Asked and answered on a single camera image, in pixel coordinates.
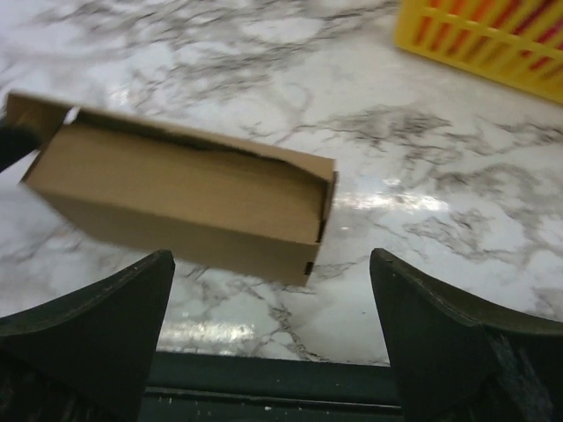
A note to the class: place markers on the brown cardboard box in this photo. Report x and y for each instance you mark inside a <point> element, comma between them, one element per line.
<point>218,201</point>

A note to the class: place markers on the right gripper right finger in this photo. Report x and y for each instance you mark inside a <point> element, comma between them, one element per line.
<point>458,357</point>

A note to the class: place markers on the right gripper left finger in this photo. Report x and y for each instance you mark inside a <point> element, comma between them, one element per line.
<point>86,356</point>

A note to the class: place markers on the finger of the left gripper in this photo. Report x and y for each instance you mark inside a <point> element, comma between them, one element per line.
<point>16,143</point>

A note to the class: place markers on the yellow plastic basket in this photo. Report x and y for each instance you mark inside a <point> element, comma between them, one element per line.
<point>516,43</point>

